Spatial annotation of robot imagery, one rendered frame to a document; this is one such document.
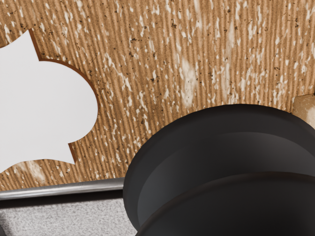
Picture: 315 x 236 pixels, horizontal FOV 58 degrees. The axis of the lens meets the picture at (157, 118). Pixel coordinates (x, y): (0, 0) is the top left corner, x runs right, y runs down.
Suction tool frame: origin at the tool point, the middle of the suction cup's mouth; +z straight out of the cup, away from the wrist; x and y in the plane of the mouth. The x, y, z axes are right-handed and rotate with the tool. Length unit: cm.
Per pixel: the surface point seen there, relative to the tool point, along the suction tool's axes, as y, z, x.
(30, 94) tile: 12.6, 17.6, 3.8
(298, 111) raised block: -9.8, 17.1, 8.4
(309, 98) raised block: -10.7, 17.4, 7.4
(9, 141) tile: 16.0, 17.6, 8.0
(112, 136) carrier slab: 6.9, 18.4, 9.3
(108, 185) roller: 9.1, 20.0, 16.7
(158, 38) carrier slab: 1.3, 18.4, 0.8
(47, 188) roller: 16.0, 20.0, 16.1
